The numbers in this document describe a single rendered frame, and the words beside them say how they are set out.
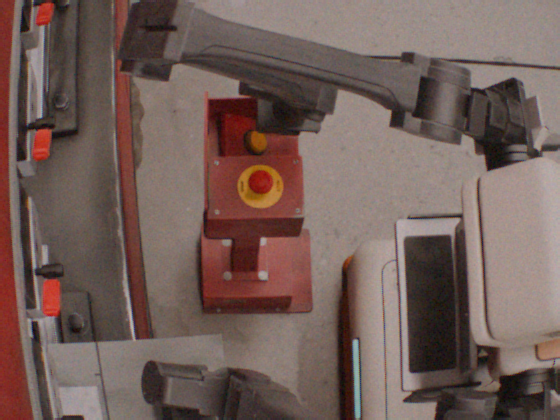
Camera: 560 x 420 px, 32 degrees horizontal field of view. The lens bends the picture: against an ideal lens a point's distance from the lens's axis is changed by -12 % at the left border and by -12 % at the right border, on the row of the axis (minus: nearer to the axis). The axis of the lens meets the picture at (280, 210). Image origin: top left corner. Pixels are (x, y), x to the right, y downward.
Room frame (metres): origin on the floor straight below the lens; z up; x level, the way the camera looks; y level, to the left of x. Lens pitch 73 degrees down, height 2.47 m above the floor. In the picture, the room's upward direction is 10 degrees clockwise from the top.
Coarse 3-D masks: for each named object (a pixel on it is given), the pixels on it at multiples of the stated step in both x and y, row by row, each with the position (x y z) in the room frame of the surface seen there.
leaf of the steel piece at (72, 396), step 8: (64, 392) 0.12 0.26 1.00; (72, 392) 0.12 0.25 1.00; (80, 392) 0.12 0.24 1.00; (88, 392) 0.13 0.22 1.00; (96, 392) 0.13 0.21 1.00; (64, 400) 0.10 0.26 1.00; (72, 400) 0.11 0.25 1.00; (80, 400) 0.11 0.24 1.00; (88, 400) 0.11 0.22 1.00; (96, 400) 0.12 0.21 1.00; (64, 408) 0.09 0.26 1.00; (72, 408) 0.09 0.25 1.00; (80, 408) 0.10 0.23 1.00; (88, 408) 0.10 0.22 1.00; (96, 408) 0.10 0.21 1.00; (88, 416) 0.09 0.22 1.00; (96, 416) 0.09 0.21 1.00; (104, 416) 0.10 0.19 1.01
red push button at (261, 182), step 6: (252, 174) 0.56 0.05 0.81; (258, 174) 0.56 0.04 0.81; (264, 174) 0.56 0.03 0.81; (270, 174) 0.56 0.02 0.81; (252, 180) 0.55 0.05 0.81; (258, 180) 0.55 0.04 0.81; (264, 180) 0.55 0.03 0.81; (270, 180) 0.55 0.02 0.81; (252, 186) 0.54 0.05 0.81; (258, 186) 0.54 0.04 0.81; (264, 186) 0.54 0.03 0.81; (270, 186) 0.54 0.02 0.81; (258, 192) 0.53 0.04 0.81; (264, 192) 0.53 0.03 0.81
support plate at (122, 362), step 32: (64, 352) 0.18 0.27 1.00; (96, 352) 0.19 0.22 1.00; (128, 352) 0.20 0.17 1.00; (160, 352) 0.21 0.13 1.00; (192, 352) 0.23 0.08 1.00; (64, 384) 0.13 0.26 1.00; (96, 384) 0.14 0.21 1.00; (128, 384) 0.16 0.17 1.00; (128, 416) 0.11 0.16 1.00; (160, 416) 0.12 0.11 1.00
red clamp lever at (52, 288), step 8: (48, 264) 0.26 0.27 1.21; (56, 264) 0.26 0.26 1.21; (40, 272) 0.25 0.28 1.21; (48, 272) 0.25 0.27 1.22; (56, 272) 0.25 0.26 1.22; (48, 280) 0.24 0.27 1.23; (56, 280) 0.24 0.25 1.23; (48, 288) 0.22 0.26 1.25; (56, 288) 0.23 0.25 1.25; (48, 296) 0.21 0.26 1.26; (56, 296) 0.21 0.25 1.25; (48, 304) 0.20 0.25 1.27; (56, 304) 0.20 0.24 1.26; (48, 312) 0.19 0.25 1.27; (56, 312) 0.19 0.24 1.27
